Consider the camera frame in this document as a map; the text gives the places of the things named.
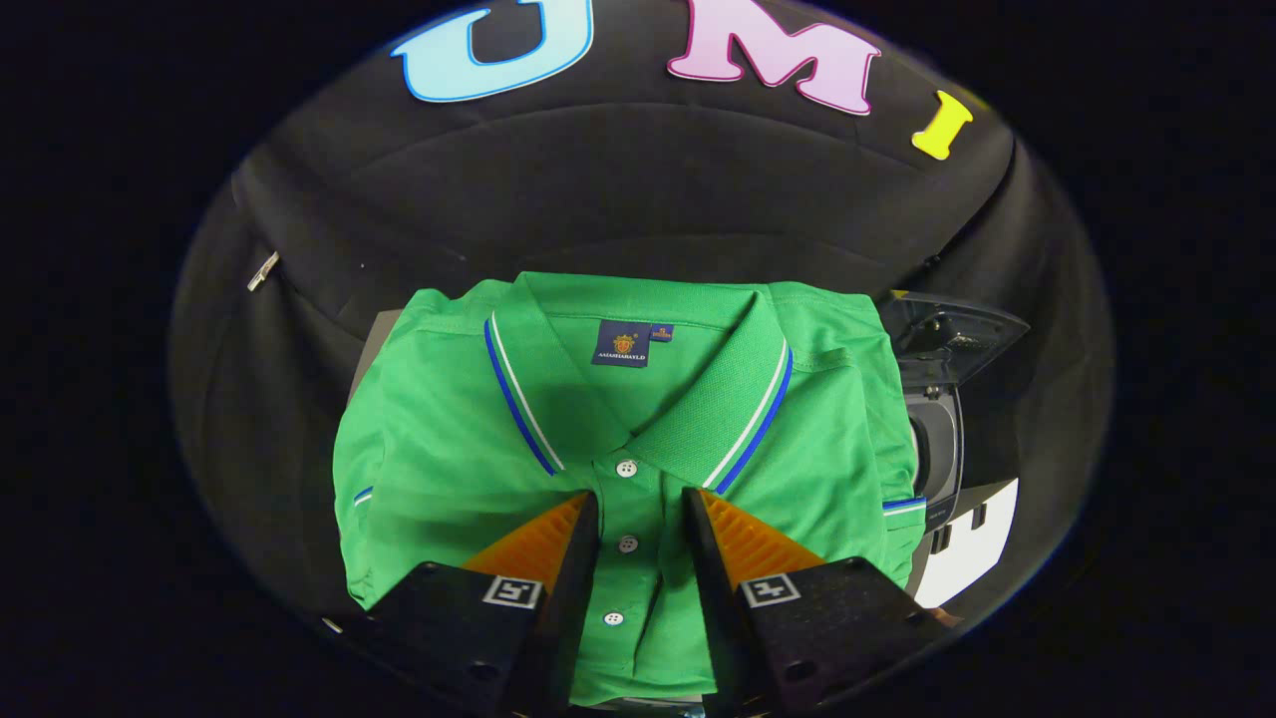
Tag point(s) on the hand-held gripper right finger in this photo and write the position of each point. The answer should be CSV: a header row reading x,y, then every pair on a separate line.
x,y
713,618

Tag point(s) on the green polo shirt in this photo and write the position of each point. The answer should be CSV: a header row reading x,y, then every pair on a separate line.
x,y
449,449

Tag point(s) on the silver clip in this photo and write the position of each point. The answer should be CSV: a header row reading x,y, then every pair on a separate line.
x,y
263,271

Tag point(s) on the dark washing machine lid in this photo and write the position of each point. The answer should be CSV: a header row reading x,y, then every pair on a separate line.
x,y
947,334

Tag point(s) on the grey washing machine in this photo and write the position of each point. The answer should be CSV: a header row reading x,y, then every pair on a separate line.
x,y
942,449

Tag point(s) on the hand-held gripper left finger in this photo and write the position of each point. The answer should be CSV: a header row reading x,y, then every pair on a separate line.
x,y
568,618

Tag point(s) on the black backdrop cloth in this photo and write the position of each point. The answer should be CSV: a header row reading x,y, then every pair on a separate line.
x,y
598,179

